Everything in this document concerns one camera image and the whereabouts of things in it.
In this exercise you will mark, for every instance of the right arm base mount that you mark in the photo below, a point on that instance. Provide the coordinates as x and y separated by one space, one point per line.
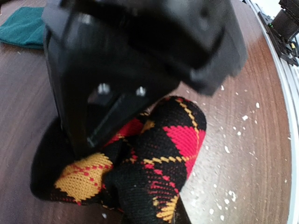
283 29

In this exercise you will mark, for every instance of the black red yellow argyle sock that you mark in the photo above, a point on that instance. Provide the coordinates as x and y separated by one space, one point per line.
140 171

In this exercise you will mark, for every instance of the dark green christmas sock pair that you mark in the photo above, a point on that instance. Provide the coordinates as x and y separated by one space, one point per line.
24 28

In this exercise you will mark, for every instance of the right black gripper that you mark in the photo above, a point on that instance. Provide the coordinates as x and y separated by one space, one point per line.
128 44

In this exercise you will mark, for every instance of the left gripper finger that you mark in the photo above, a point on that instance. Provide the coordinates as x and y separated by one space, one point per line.
180 215

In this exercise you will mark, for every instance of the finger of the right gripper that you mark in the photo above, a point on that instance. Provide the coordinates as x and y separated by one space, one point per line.
93 93

